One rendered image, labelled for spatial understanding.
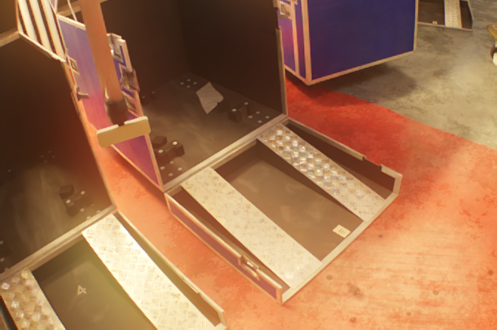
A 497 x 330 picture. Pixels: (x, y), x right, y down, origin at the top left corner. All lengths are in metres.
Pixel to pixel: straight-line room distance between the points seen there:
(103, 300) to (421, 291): 1.38
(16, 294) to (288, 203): 1.40
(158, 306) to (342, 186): 1.07
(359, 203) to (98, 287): 1.31
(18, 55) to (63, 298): 1.39
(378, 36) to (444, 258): 1.71
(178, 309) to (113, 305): 0.31
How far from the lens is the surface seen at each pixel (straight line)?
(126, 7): 2.78
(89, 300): 1.95
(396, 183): 2.16
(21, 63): 2.56
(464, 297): 1.87
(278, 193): 2.17
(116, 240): 1.96
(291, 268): 1.83
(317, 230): 1.99
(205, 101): 2.72
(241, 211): 1.98
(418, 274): 1.89
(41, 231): 2.16
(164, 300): 1.78
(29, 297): 1.95
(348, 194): 2.12
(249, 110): 2.48
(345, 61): 2.93
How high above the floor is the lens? 1.49
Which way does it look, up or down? 35 degrees down
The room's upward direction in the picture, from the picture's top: 7 degrees counter-clockwise
